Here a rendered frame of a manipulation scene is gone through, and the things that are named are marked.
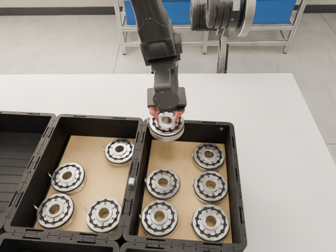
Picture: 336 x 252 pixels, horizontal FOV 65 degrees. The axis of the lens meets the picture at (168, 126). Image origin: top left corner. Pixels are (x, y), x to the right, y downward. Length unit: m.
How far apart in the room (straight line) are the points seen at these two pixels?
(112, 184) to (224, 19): 0.68
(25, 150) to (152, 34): 0.68
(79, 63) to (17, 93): 1.40
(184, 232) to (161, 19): 0.56
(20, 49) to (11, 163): 2.38
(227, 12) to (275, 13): 1.78
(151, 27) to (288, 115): 0.92
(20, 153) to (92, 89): 0.51
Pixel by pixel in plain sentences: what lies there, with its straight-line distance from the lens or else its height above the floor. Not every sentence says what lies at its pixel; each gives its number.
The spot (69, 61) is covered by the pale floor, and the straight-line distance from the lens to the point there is 2.91.
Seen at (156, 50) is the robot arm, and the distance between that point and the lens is 0.57.
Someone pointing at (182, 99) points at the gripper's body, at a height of 1.11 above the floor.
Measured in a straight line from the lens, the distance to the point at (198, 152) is 0.89.
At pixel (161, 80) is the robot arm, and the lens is 0.55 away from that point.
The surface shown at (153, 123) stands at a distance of 0.76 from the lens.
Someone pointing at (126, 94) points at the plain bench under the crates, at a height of 0.70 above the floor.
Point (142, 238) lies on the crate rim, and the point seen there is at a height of 0.93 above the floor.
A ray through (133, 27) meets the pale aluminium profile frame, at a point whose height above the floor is 0.30.
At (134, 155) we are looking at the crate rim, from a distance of 0.80.
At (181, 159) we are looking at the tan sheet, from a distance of 0.90.
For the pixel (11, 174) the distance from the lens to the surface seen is 1.02.
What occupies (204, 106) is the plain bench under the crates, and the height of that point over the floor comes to 0.70.
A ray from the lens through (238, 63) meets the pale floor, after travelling 2.76.
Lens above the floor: 1.58
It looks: 50 degrees down
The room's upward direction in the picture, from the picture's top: 1 degrees counter-clockwise
